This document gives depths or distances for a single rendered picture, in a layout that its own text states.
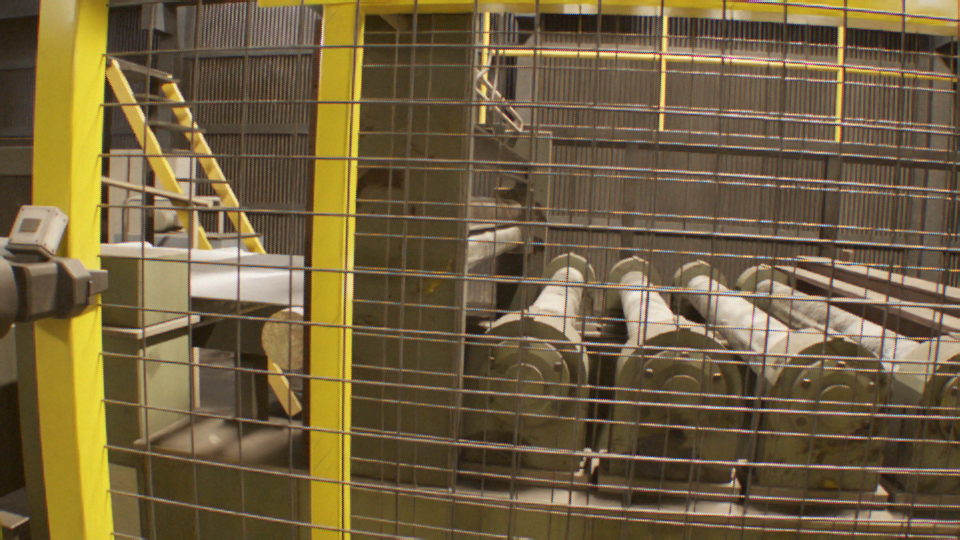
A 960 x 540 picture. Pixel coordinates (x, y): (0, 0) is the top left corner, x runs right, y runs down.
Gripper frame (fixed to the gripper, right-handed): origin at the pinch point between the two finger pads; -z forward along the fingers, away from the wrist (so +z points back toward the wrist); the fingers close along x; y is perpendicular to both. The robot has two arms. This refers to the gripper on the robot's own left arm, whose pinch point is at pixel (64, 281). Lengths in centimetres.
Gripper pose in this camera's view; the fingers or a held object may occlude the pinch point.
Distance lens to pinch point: 76.6
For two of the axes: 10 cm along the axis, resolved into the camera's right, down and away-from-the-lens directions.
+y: 0.5, -9.9, -1.0
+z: -1.3, 0.9, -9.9
